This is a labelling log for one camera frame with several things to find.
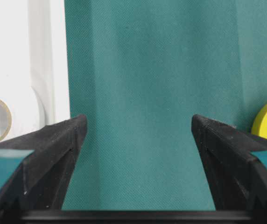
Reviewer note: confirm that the white plastic case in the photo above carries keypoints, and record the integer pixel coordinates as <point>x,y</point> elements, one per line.
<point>33,64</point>

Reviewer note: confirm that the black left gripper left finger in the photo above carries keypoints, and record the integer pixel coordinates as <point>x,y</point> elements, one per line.
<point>36,168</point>

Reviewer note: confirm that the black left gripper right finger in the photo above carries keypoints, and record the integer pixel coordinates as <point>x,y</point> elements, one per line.
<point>237,178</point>

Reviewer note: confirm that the green table cloth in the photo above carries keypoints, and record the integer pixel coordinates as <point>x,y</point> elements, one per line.
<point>139,70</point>

